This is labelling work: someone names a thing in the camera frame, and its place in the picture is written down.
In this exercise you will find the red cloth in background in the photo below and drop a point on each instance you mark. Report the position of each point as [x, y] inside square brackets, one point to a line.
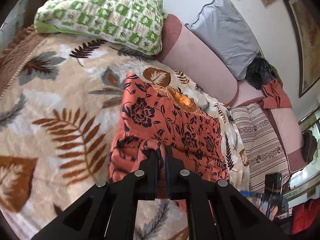
[304, 214]

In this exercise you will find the leaf-pattern beige blanket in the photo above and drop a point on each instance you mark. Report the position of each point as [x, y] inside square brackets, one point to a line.
[59, 117]

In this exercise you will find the framed painting on wall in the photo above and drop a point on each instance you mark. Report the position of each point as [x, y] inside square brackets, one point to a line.
[307, 37]

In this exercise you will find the pink bolster cushion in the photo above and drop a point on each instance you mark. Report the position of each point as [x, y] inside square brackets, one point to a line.
[184, 51]

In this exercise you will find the green checkered pillow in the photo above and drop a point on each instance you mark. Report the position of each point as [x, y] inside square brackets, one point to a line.
[136, 24]

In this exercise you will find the pink bolster at right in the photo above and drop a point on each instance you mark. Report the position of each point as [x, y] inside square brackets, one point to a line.
[282, 120]

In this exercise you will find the orange-red crumpled cloth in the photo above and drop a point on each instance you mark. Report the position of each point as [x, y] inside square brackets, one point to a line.
[275, 97]

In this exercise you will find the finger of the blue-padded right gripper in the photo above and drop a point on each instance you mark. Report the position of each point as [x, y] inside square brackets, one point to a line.
[249, 194]

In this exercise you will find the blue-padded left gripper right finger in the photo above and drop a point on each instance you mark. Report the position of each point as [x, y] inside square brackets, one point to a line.
[216, 210]

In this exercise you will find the grey pillow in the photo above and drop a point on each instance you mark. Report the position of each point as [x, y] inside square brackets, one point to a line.
[220, 26]

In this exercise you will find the brown quilted bedspread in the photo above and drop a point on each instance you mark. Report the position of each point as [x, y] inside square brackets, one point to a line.
[17, 52]

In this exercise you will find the striped floral pillow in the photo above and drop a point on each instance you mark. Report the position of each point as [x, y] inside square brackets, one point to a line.
[264, 152]

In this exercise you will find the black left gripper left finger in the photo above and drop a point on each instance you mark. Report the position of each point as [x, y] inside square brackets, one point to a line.
[107, 211]

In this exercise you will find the black fluffy cushion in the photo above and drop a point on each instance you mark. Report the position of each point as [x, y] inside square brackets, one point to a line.
[259, 72]

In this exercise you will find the orange floral garment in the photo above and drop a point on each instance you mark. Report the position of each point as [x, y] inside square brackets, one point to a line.
[153, 117]

